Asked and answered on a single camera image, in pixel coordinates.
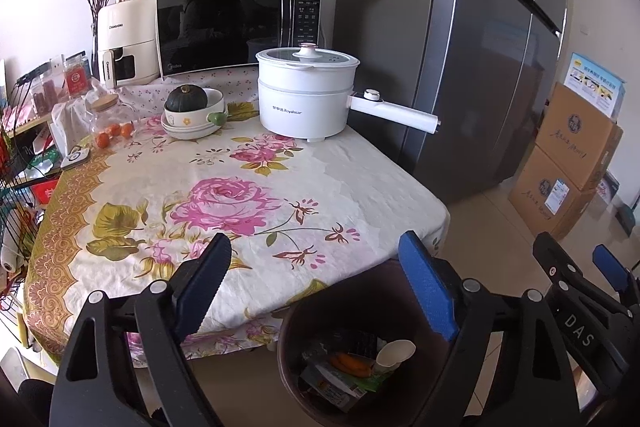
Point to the small red tomato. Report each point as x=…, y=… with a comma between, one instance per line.
x=114, y=130
x=126, y=130
x=102, y=139

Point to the blue white printed box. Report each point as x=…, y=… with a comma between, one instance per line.
x=597, y=84

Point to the grey refrigerator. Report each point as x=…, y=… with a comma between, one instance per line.
x=475, y=57

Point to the white paper roll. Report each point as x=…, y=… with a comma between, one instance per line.
x=7, y=252

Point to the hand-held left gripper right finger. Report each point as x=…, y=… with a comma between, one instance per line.
x=430, y=292

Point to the black microwave oven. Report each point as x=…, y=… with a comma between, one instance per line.
x=220, y=27

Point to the glass vase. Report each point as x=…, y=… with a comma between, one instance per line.
x=95, y=52

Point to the white paper cup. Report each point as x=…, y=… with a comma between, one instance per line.
x=395, y=352

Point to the white flower-print bowl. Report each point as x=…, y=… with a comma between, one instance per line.
x=212, y=104

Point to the chili jar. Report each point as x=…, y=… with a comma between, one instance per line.
x=37, y=99
x=50, y=92

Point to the white square timer device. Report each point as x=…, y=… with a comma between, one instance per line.
x=76, y=158

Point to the white electric cooking pot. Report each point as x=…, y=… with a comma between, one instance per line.
x=300, y=107

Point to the dark brown trash bin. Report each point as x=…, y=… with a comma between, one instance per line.
x=320, y=307

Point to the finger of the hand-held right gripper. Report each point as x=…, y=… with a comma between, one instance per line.
x=557, y=257
x=610, y=267

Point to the orange wrapper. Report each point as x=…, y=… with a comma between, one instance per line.
x=350, y=363

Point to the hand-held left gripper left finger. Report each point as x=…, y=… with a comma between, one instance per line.
x=200, y=297

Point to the black power strip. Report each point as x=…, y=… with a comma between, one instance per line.
x=32, y=74

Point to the red label spice jar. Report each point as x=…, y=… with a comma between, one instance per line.
x=76, y=79

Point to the floral tablecloth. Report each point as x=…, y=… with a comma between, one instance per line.
x=250, y=187

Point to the white air fryer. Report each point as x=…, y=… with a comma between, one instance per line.
x=127, y=42

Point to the glass jar with bamboo lid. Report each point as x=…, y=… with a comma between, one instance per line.
x=107, y=112

